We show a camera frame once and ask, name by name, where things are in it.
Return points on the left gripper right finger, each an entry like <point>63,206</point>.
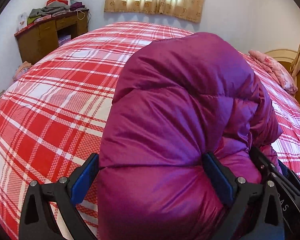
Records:
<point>252,210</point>

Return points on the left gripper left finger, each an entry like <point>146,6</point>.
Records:
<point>37,220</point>

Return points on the purple puffer jacket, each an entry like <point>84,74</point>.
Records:
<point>175,100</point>

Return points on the pink clothes heap on floor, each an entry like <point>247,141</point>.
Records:
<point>21,70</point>

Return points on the grey folded clothes pile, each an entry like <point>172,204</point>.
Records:
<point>55,8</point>

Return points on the purple folded clothes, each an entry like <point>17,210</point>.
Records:
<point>77,6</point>

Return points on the red plaid bed cover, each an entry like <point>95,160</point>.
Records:
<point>53,118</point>

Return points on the pink floral pillow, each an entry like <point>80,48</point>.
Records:
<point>276,70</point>

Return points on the wooden headboard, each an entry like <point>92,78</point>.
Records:
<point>290,59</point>

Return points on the brown wooden desk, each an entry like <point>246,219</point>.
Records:
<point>41,38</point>

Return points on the boxes in desk shelf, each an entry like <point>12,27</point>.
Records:
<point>64,39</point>

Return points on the white card box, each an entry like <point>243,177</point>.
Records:
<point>22,21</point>

